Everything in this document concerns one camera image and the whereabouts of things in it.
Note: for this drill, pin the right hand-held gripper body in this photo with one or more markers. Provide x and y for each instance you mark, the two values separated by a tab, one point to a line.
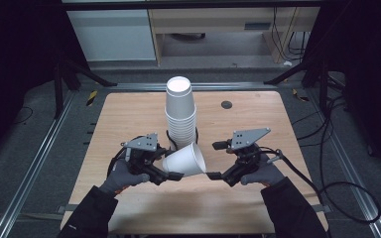
248	137

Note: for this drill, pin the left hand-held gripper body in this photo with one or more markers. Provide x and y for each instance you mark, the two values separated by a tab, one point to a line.
144	142

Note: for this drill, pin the single white paper cup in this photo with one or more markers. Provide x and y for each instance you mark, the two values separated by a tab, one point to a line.
183	162

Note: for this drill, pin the stack of white paper cups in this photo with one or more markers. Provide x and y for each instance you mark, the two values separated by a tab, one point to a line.
178	109

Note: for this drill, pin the person's left hand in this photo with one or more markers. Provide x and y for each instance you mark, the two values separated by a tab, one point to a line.
122	177

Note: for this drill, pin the person's right hand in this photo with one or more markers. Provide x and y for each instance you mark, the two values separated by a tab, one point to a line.
266	175

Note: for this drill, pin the round black table grommet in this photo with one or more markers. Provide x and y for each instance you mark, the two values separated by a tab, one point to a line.
226	104

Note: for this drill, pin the yellow and black tape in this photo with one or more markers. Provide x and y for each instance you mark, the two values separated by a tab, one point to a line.
299	95
92	97

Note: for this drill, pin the black metal stand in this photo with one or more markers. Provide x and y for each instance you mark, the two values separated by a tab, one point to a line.
58	89
324	86

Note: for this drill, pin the white cabinet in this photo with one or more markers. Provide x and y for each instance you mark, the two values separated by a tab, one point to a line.
112	36

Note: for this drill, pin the light wooden desk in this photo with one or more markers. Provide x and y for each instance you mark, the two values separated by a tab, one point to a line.
211	20

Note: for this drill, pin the aluminium floor rail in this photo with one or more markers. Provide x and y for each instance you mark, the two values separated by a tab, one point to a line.
228	86
357	188
29	172

